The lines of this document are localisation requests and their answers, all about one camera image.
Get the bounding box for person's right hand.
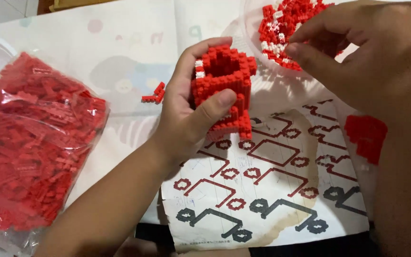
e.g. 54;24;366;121
285;0;411;123

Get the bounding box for person's left hand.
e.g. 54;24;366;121
151;36;237;167

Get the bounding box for red brick model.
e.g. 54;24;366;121
191;44;258;142

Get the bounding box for small red brick assembly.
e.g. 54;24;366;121
142;82;166;105

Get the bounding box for white paper with red picture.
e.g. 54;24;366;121
334;102;389;218

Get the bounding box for pale cartoon print mat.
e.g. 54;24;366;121
0;0;411;226

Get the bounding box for clear plastic bowl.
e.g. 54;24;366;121
239;0;345;78

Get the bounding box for pile of red white bricks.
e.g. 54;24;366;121
258;0;335;71

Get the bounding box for printed instruction sheet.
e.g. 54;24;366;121
161;99;370;252

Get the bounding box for clear bag of red bricks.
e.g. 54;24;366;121
0;52;111;247

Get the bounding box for person's black shorts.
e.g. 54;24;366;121
134;221;382;257

